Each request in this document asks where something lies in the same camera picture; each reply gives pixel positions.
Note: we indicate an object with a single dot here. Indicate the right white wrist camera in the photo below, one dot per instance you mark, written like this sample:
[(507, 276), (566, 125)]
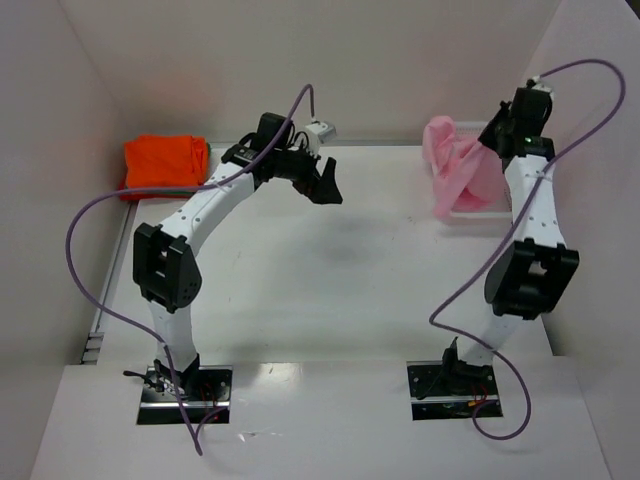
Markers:
[(537, 83)]

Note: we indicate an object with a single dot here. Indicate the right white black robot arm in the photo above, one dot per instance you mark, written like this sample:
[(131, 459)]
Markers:
[(530, 276)]

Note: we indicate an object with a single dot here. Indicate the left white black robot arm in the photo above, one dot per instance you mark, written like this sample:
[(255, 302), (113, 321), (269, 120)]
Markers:
[(164, 264)]

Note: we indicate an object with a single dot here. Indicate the aluminium table edge rail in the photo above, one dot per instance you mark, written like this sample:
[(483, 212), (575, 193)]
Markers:
[(97, 331)]

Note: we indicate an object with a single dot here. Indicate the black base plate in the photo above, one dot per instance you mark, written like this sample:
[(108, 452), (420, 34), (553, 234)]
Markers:
[(210, 400), (432, 397)]

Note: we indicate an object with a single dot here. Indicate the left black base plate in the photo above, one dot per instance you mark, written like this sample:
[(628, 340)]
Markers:
[(210, 400)]

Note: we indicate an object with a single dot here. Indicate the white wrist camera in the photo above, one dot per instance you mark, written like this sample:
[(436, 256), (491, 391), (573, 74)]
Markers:
[(537, 83), (319, 133)]

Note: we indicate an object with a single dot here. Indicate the orange folded t shirt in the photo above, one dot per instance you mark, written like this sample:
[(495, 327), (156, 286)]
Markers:
[(160, 162)]

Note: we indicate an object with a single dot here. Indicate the pink t shirt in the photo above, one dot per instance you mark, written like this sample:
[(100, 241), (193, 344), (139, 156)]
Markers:
[(466, 174)]

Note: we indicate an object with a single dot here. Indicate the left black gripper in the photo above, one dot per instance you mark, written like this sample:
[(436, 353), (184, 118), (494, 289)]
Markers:
[(310, 176)]

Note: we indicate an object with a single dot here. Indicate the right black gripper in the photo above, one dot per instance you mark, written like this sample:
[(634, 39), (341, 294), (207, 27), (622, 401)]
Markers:
[(498, 132)]

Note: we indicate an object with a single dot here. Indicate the white perforated plastic basket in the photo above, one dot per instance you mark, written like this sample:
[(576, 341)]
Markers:
[(501, 209)]

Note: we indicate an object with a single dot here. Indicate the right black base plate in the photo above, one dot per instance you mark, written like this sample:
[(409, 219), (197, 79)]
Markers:
[(432, 397)]

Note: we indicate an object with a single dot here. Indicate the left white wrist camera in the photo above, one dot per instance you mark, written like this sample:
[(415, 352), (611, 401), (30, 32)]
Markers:
[(319, 133)]

